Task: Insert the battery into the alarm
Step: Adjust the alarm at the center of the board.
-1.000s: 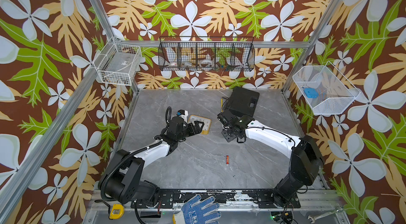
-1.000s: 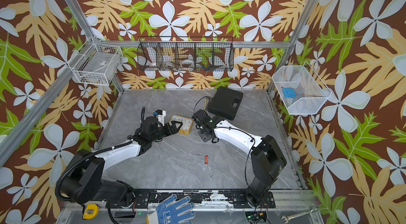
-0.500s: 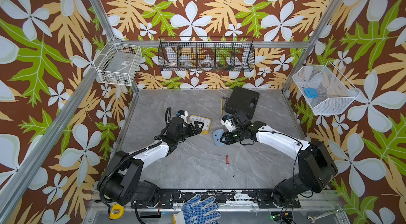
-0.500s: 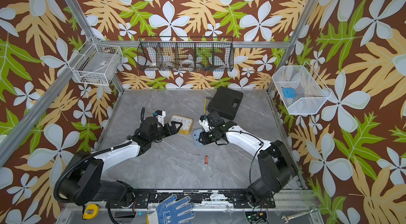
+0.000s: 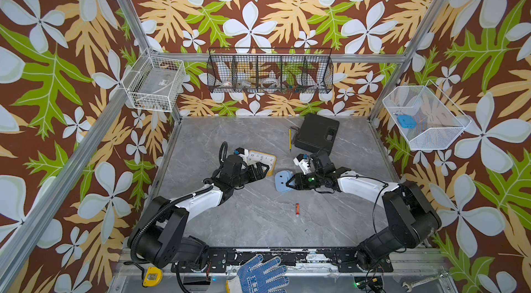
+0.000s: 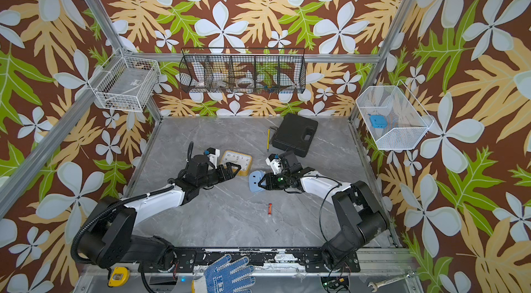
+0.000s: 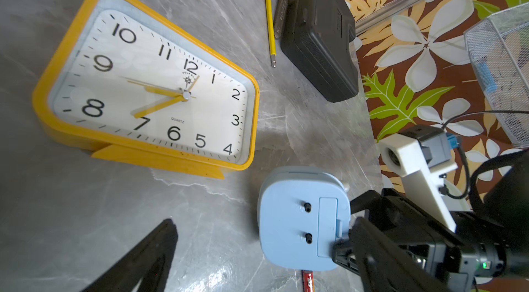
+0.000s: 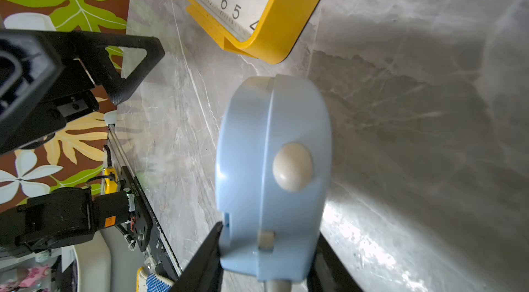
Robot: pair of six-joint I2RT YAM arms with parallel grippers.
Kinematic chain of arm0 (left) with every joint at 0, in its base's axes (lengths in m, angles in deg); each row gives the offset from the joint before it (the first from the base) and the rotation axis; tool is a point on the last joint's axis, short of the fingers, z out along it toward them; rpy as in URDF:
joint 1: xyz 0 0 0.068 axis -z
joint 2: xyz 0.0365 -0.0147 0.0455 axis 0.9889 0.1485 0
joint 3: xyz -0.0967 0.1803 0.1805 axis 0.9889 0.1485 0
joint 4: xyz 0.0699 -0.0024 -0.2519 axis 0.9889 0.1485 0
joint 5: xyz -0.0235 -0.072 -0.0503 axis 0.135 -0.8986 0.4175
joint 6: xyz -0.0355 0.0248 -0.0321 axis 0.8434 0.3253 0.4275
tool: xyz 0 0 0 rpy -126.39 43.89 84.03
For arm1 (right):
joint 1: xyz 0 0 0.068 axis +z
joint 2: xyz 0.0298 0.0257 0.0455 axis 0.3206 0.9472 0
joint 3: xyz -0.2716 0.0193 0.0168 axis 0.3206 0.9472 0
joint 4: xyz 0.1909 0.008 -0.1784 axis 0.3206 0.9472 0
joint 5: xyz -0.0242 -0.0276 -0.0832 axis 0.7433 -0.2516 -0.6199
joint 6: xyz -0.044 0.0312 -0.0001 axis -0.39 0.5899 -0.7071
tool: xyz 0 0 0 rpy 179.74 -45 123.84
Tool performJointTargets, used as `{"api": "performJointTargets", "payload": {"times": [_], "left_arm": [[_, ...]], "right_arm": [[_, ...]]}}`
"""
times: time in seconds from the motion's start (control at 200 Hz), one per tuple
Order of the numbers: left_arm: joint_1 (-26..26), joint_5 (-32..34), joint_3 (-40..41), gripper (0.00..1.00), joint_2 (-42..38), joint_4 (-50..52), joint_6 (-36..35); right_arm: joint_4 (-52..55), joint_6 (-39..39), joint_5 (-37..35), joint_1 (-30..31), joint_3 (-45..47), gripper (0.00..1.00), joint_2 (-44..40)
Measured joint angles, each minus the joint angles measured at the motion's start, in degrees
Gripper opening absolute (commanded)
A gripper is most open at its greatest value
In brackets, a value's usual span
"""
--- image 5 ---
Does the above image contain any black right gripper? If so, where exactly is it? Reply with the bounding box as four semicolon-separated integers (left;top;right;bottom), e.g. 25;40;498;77
283;172;324;190

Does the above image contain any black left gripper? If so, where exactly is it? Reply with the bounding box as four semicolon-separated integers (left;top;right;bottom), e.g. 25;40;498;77
231;162;269;189

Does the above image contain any yellow square alarm clock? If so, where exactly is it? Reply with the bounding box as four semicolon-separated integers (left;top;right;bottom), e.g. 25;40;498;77
246;150;277;176

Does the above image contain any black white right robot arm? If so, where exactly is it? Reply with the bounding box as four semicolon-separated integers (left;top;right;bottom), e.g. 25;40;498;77
286;153;442;271

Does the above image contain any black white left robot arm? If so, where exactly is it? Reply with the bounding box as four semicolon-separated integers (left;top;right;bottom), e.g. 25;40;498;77
127;155;270;270

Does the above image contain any black plastic tool case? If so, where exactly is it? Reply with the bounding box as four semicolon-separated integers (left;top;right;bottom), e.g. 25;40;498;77
294;113;340;155

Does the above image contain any yellow pencil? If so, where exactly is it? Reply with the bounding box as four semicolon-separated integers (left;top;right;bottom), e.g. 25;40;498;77
288;127;293;152

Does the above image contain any blue object in basket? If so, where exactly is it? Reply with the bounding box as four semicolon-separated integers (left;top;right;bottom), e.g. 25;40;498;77
397;115;417;129

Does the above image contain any blue white knit glove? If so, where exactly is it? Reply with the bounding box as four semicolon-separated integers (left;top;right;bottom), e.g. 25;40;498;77
225;254;290;293

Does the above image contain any green circuit board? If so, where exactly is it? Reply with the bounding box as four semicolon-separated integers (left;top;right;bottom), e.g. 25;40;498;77
354;276;384;293

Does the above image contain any yellow tape measure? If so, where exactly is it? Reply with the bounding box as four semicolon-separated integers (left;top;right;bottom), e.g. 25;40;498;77
142;267;163;287

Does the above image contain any silver open-end wrench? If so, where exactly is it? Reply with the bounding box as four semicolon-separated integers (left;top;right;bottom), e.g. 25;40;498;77
402;272;449;292

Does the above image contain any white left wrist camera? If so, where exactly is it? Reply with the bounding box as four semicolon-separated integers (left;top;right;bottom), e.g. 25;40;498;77
234;148;249;162

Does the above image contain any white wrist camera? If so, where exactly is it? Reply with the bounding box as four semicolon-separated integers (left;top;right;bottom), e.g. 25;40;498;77
234;148;249;162
293;154;311;175

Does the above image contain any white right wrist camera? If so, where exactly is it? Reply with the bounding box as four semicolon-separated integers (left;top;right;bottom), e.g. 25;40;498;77
293;154;311;175

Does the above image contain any black wire basket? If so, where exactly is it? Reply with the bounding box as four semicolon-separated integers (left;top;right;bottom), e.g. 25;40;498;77
206;47;334;94

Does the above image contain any white wire basket right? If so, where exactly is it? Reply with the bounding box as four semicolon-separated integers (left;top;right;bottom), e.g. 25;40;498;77
383;81;472;151

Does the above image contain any white wire basket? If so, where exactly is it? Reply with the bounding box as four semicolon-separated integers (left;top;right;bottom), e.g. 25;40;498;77
123;50;187;113
383;81;472;151

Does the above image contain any white wire basket left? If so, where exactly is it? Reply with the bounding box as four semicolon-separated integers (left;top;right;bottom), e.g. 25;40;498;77
123;50;187;113

